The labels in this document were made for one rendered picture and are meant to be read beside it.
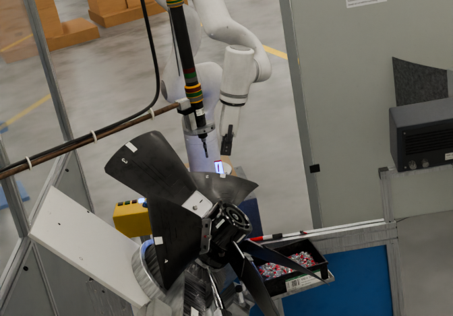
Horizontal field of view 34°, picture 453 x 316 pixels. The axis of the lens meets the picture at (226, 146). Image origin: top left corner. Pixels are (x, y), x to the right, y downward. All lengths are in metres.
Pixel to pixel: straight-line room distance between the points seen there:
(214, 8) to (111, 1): 7.96
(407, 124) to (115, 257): 0.99
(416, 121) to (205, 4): 0.75
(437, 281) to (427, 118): 1.51
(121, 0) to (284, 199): 6.02
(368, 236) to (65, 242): 1.10
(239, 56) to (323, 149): 1.96
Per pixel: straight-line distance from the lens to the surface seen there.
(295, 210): 4.47
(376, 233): 2.57
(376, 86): 3.92
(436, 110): 2.42
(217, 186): 2.22
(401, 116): 2.40
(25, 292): 2.58
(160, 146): 2.06
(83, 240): 1.97
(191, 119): 1.93
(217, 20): 2.18
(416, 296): 3.67
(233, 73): 2.12
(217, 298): 1.89
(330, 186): 4.10
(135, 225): 2.47
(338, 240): 2.56
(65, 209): 2.03
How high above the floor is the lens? 2.17
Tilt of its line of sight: 23 degrees down
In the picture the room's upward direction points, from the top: 11 degrees counter-clockwise
